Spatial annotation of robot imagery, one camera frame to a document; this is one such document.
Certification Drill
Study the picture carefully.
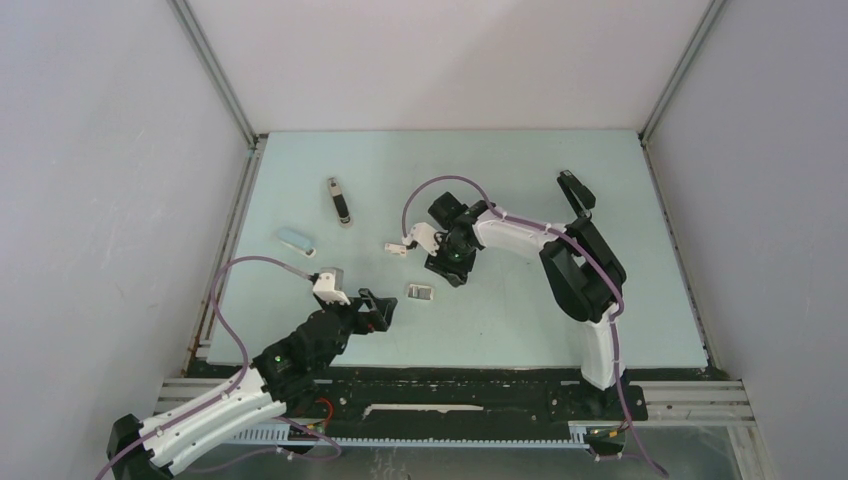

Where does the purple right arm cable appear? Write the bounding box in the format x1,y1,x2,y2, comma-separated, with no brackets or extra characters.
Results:
401,175,670,480

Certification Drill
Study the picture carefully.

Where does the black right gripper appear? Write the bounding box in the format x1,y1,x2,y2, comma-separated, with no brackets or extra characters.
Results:
424,233,477,289

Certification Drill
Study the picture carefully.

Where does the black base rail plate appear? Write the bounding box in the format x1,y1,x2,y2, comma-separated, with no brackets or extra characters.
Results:
185,362,670,444

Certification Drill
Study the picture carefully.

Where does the beige and black large stapler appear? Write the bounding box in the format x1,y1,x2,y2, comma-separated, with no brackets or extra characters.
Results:
327,177,352,228

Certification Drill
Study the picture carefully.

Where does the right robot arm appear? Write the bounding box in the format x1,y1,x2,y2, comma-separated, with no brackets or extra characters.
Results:
403,187,626,418

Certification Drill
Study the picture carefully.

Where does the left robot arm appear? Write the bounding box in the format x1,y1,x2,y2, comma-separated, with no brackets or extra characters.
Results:
97,288,398,479

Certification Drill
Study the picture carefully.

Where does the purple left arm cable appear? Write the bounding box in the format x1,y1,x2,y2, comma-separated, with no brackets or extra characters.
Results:
95,255,346,480

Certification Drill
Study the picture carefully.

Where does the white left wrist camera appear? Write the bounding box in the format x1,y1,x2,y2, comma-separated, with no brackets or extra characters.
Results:
312,267,351,305

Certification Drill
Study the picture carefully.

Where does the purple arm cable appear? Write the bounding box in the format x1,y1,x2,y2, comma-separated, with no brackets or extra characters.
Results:
95,255,346,480
401,175,670,480

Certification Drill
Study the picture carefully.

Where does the white staple box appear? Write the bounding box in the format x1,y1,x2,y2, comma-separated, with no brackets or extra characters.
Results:
384,242,408,257

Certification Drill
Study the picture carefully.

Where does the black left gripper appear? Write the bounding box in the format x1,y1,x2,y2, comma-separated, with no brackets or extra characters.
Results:
315,287,395,370

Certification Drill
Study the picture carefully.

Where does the staple box tray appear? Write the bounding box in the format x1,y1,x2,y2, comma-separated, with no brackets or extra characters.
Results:
406,283,435,301

